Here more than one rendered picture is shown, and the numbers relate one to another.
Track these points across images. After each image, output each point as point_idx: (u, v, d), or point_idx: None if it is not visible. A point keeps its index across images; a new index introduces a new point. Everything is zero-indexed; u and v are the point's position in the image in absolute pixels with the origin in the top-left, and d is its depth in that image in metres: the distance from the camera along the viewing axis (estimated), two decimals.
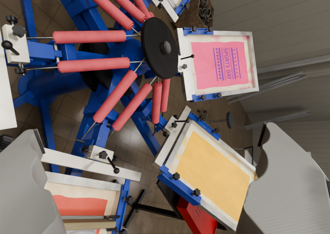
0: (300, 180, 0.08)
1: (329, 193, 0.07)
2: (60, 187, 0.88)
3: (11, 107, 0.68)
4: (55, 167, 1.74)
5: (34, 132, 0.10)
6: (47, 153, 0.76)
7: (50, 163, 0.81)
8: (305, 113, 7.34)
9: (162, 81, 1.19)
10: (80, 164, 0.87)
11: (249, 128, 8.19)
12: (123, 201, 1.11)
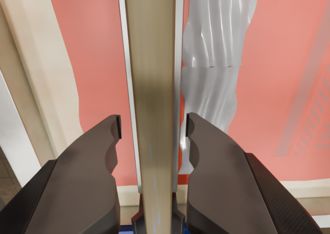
0: (226, 158, 0.09)
1: (248, 162, 0.08)
2: (59, 128, 0.27)
3: None
4: None
5: (116, 118, 0.12)
6: None
7: (1, 205, 0.28)
8: None
9: None
10: None
11: None
12: None
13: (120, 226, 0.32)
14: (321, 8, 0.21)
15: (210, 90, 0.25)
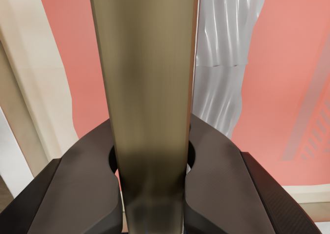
0: (223, 158, 0.09)
1: (244, 161, 0.08)
2: (51, 131, 0.25)
3: None
4: None
5: None
6: None
7: None
8: None
9: None
10: None
11: None
12: None
13: None
14: None
15: (213, 91, 0.23)
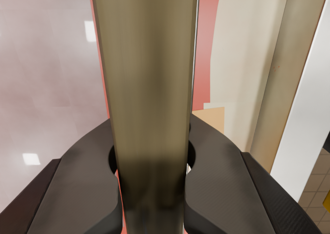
0: (223, 158, 0.09)
1: (244, 162, 0.08)
2: None
3: None
4: None
5: None
6: None
7: None
8: None
9: None
10: None
11: None
12: None
13: None
14: None
15: None
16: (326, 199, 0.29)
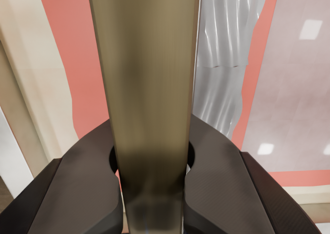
0: (222, 158, 0.09)
1: (244, 161, 0.08)
2: (51, 132, 0.25)
3: None
4: None
5: None
6: None
7: None
8: None
9: None
10: None
11: None
12: None
13: None
14: None
15: (214, 91, 0.23)
16: None
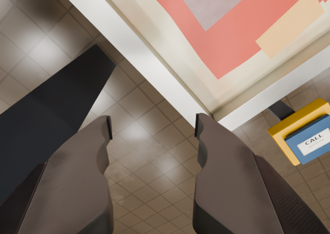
0: (235, 160, 0.09)
1: (258, 165, 0.08)
2: None
3: None
4: None
5: (106, 119, 0.12)
6: None
7: None
8: None
9: None
10: None
11: None
12: None
13: None
14: None
15: None
16: (272, 127, 0.47)
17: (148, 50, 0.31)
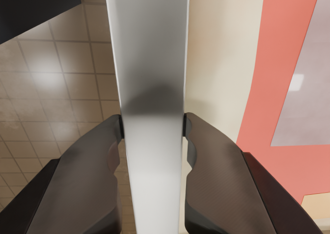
0: (224, 158, 0.09)
1: (246, 162, 0.08)
2: None
3: None
4: None
5: (119, 118, 0.12)
6: None
7: None
8: None
9: None
10: None
11: None
12: None
13: None
14: None
15: None
16: None
17: (178, 130, 0.12)
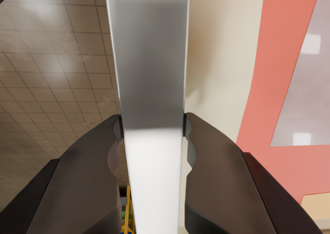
0: (224, 158, 0.09)
1: (246, 162, 0.08)
2: None
3: None
4: None
5: (118, 118, 0.12)
6: None
7: None
8: None
9: None
10: None
11: None
12: None
13: None
14: None
15: None
16: None
17: (178, 130, 0.12)
